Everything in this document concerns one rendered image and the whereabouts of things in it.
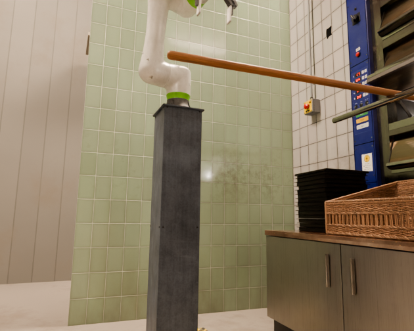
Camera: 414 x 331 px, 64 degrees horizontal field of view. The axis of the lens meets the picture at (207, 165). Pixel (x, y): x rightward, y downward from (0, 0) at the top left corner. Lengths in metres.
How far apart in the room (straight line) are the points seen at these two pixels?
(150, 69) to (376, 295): 1.37
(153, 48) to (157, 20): 0.15
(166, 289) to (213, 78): 1.61
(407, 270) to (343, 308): 0.37
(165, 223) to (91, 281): 0.82
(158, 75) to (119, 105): 0.68
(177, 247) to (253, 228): 1.02
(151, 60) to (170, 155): 0.48
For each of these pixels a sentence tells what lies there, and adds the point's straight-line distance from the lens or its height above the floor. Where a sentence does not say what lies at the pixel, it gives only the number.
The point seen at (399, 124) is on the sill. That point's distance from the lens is 2.06.
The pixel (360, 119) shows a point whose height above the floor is 1.25.
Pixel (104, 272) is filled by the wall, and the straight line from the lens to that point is 2.25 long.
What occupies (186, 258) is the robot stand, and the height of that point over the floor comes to 0.45.
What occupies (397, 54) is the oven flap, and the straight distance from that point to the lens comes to 2.19.
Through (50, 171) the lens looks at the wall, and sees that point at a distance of 3.69.
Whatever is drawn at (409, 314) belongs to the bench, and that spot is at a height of 0.35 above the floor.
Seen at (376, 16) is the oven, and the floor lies 1.85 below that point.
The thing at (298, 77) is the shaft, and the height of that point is 1.18.
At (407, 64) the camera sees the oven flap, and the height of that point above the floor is 1.39.
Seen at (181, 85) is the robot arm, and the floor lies 1.33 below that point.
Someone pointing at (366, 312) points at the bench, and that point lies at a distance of 1.47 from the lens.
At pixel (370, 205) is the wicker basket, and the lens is 1.47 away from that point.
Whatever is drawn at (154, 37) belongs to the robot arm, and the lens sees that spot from 1.78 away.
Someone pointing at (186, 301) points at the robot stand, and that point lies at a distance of 1.66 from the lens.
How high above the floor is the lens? 0.65
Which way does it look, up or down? 9 degrees up
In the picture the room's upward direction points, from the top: 1 degrees clockwise
